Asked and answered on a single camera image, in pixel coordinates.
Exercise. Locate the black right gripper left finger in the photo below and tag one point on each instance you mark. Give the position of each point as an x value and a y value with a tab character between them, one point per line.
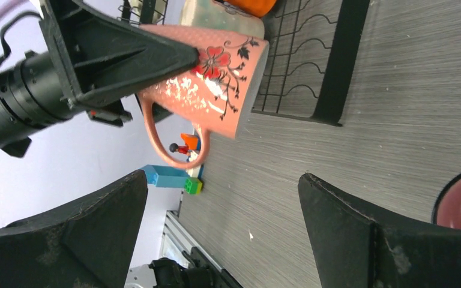
87	242

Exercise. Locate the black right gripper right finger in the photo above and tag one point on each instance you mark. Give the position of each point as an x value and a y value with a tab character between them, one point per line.
356	243

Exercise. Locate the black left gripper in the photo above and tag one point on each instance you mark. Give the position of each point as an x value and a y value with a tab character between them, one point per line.
99	60

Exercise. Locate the small pink cup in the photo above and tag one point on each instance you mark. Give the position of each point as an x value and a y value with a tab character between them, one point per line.
216	95

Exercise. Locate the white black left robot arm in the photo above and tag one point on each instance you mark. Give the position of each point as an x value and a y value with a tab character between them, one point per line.
30	95

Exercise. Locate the cream cup in rack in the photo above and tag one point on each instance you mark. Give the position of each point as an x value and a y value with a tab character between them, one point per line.
217	15

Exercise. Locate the colourful toy block pile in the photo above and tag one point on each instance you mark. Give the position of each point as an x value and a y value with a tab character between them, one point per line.
179	176

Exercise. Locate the orange cup lower tier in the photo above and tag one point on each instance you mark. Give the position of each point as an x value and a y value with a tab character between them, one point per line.
257	8

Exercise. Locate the black wire dish rack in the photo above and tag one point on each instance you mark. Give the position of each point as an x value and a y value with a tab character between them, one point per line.
311	59

